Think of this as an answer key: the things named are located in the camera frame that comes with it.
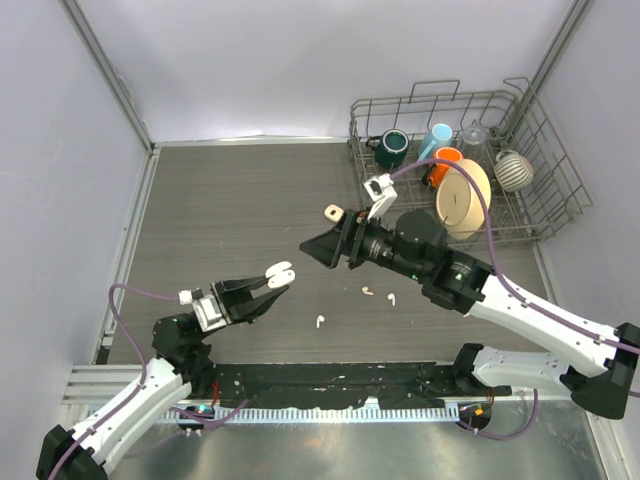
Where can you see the grey wire dish rack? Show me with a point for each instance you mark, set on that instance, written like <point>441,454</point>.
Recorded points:
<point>514,118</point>

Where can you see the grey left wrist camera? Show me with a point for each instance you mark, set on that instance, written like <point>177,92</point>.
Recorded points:
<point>210,315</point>

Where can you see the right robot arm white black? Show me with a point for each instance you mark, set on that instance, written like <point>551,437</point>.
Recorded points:
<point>592,363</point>

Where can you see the beige plate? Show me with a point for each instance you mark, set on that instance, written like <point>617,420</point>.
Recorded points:
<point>458,205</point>

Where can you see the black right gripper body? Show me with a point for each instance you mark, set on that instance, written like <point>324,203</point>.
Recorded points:
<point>354,227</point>

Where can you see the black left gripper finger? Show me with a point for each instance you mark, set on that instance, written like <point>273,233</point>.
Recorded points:
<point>243,284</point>
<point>260,305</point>

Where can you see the orange mug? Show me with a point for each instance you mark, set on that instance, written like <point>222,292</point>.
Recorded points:
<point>433,178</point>

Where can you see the white charging case gold trim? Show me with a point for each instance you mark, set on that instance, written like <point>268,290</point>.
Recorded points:
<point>280,275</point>

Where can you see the beige charging case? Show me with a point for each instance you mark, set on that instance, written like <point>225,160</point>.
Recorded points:
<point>333,213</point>

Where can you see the white cable duct strip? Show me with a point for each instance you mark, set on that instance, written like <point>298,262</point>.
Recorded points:
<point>369,413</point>

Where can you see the clear glass cup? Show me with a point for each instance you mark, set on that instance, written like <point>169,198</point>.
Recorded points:
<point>472,141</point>

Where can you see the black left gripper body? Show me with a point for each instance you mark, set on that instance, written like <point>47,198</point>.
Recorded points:
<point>227,300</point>

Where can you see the dark green mug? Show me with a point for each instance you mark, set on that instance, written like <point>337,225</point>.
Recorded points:
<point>389,149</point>

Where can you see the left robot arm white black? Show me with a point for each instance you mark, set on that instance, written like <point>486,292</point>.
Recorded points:
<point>181,366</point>

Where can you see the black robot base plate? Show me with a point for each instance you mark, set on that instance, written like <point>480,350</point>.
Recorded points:
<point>333,386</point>

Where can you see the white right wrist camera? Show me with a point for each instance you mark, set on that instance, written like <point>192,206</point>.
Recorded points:
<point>382,194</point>

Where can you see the light blue mug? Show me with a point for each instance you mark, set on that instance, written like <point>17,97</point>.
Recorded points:
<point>440,135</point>

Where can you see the grey striped mug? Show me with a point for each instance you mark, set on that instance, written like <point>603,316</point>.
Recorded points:
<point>513,171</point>

